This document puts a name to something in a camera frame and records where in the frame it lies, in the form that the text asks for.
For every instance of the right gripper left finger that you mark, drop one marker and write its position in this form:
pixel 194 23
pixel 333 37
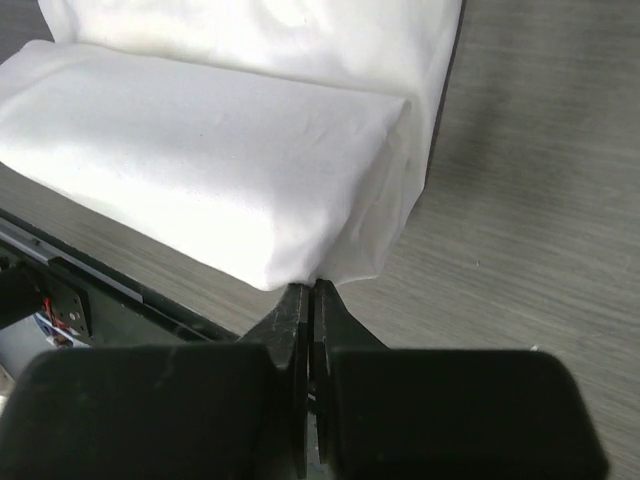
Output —
pixel 203 410

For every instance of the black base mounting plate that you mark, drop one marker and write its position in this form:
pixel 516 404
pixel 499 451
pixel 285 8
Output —
pixel 86 299

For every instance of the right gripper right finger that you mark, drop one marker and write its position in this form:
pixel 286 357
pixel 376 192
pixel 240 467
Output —
pixel 390 413

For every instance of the white floral print t-shirt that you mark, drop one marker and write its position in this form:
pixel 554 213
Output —
pixel 274 141

